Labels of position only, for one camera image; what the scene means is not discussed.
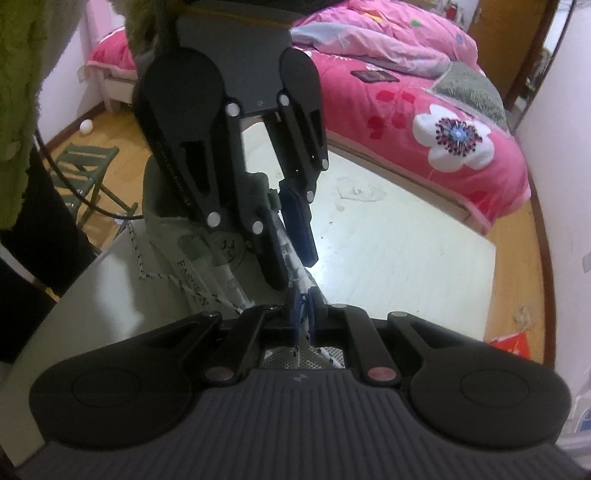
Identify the white black speckled shoelace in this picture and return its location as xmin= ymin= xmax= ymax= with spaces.
xmin=126 ymin=216 xmax=348 ymax=370

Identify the white mint sneaker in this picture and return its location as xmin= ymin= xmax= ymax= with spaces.
xmin=140 ymin=158 xmax=348 ymax=370

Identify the green folding stool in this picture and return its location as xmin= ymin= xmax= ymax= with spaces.
xmin=48 ymin=144 xmax=142 ymax=229

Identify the red gift box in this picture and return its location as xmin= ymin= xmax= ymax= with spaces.
xmin=487 ymin=332 xmax=532 ymax=360

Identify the green fuzzy garment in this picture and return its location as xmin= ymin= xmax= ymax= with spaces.
xmin=1 ymin=1 xmax=46 ymax=229

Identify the grey knitted cloth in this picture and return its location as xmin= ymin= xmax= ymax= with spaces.
xmin=430 ymin=62 xmax=508 ymax=131

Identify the brown wooden door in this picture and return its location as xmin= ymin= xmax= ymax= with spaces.
xmin=469 ymin=0 xmax=559 ymax=109

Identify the black cable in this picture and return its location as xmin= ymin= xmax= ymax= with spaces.
xmin=34 ymin=128 xmax=146 ymax=220

